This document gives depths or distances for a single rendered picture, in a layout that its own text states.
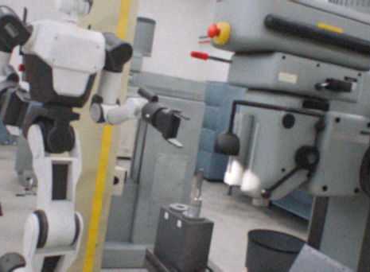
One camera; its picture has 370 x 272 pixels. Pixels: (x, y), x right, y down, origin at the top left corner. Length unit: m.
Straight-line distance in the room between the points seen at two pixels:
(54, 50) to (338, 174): 1.04
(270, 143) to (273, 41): 0.28
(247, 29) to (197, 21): 10.20
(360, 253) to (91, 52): 1.18
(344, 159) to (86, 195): 1.96
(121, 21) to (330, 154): 1.91
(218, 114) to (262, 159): 7.34
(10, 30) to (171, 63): 9.45
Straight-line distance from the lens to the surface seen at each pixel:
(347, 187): 1.43
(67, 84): 1.69
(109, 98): 1.90
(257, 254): 3.32
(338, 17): 1.32
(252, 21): 1.17
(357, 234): 1.61
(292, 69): 1.23
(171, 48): 11.01
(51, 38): 1.66
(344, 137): 1.38
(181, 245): 1.68
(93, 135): 2.91
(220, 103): 8.57
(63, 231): 1.70
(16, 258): 2.14
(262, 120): 1.26
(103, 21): 2.91
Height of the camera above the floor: 1.57
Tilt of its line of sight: 5 degrees down
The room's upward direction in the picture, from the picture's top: 9 degrees clockwise
